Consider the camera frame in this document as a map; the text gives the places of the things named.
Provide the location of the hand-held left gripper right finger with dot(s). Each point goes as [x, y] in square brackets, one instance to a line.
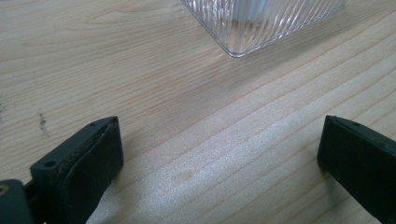
[358, 161]

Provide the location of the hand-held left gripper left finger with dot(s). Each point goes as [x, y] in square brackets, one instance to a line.
[84, 174]

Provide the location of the clear plastic container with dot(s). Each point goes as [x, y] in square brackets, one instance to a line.
[264, 28]

